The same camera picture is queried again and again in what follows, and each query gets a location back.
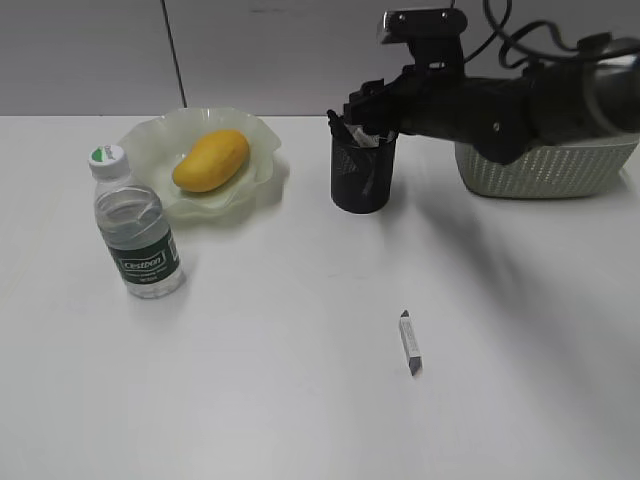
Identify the yellow mango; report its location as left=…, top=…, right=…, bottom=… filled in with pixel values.
left=172, top=129, right=250, bottom=193

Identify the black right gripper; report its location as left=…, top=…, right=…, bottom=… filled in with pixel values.
left=343, top=35, right=537, bottom=164

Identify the light green woven basket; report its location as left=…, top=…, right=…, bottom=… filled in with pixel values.
left=455, top=136, right=639, bottom=200

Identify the clear water bottle green label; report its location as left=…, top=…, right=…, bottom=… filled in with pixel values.
left=88, top=144, right=185, bottom=299

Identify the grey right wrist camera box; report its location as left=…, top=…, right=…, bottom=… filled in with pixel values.
left=377, top=8, right=468, bottom=44

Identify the black mesh pen holder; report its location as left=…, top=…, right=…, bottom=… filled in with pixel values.
left=330, top=132, right=398, bottom=214

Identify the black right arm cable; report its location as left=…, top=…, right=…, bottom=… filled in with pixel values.
left=462, top=0, right=586, bottom=69

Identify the frosted green wavy plate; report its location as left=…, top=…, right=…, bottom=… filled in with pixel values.
left=118, top=107, right=281, bottom=220

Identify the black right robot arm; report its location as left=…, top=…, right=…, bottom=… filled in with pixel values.
left=343, top=36, right=639, bottom=165

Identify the black marker pen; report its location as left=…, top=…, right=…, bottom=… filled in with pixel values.
left=326, top=109, right=357, bottom=146

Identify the grey white eraser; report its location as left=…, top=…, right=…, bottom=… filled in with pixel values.
left=351, top=126, right=387, bottom=148
left=398, top=310, right=422, bottom=377

